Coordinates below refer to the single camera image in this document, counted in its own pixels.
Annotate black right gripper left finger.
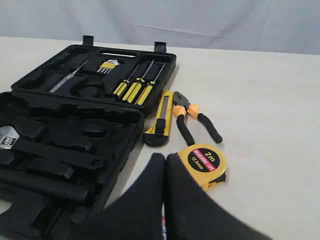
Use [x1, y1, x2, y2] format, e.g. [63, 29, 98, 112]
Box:
[62, 153, 165, 240]

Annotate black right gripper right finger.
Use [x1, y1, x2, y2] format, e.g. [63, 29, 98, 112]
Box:
[164, 154, 270, 240]

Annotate yellow measuring tape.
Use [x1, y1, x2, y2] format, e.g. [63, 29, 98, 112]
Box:
[177, 144, 227, 191]

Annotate yellow black utility knife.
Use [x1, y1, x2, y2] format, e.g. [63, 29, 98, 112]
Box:
[143, 90, 174, 147]

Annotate black plastic tool case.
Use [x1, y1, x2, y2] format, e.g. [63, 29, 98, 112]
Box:
[0, 35, 177, 240]

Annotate left yellow black screwdriver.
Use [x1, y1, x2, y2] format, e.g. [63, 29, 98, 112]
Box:
[113, 63, 145, 98]

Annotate yellow hex key set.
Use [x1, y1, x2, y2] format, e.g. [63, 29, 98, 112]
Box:
[96, 59, 120, 75]

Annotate silver adjustable wrench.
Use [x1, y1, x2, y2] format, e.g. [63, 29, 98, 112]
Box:
[0, 126, 20, 150]

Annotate orange black handled pliers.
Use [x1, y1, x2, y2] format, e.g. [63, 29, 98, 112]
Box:
[172, 91, 223, 146]

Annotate clear handle tester screwdriver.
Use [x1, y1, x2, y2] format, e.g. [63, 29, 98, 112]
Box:
[48, 60, 88, 93]

